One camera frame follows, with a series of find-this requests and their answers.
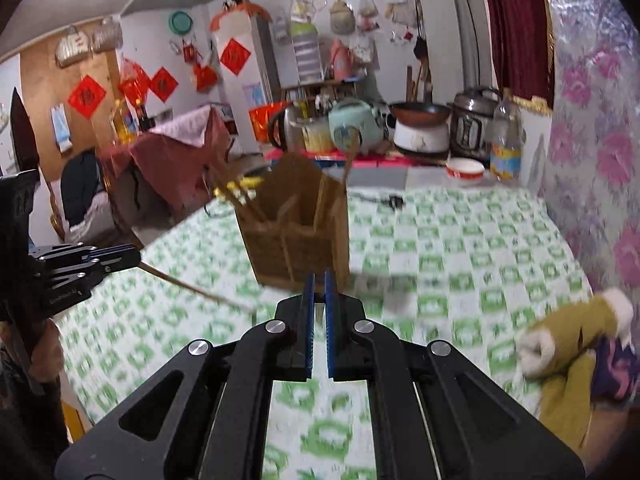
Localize stainless electric kettle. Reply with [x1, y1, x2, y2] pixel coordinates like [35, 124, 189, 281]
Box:
[267, 104, 305, 153]

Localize mint green rice cooker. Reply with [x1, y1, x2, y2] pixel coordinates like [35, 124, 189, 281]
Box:
[328, 98, 385, 154]

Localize floral plastic wall cover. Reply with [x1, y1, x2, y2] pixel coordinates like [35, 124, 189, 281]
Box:
[541, 0, 639, 302]

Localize clear plastic oil bottle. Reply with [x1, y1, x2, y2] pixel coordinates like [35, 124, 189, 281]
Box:
[490, 88, 524, 181]

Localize yellow green plush slipper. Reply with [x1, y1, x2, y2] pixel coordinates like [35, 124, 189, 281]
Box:
[516, 288, 639, 451]

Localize dark red curtain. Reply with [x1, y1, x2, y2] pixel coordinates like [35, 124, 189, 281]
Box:
[486, 0, 554, 107]

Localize red cloth covered table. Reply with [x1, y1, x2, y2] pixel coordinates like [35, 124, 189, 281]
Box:
[99, 105, 233, 212]

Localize wooden utensil holder box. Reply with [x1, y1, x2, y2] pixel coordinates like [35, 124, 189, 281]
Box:
[234, 153, 352, 290]

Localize cream yellow pot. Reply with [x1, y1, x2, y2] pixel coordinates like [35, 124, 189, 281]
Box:
[293, 117, 334, 155]

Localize wooden chopstick on table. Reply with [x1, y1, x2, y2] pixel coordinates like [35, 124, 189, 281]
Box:
[138, 262, 254, 314]

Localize brown frying pan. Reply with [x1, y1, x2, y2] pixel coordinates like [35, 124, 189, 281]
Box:
[390, 102, 451, 128]

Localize silver black pressure cooker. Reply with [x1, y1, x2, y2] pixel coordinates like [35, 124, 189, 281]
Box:
[449, 86, 502, 167]

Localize yellow handled tool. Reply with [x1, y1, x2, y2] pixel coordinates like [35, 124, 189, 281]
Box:
[227, 177, 264, 191]

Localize white refrigerator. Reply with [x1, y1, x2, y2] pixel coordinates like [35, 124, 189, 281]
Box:
[209, 2, 280, 154]

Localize person left hand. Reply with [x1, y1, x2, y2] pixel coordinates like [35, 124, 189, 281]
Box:
[1, 320, 64, 404]

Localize red white bowl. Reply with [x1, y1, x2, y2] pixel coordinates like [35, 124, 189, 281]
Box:
[445, 157, 485, 181]

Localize red gift box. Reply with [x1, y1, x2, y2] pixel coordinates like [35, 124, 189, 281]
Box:
[248, 101, 291, 143]

